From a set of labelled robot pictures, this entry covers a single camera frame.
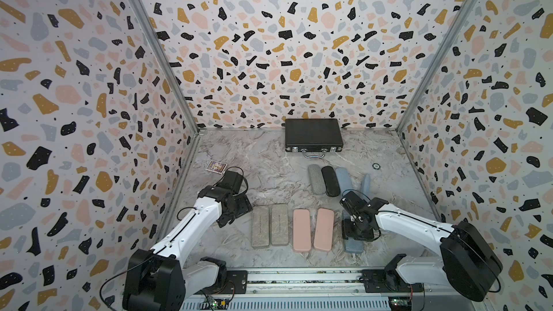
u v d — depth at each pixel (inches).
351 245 31.2
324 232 32.8
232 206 27.3
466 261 16.4
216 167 40.6
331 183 38.7
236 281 29.3
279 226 32.9
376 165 42.0
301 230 32.9
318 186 37.6
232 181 26.5
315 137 44.4
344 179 38.8
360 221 24.7
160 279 15.3
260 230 32.6
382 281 26.6
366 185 37.3
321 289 28.8
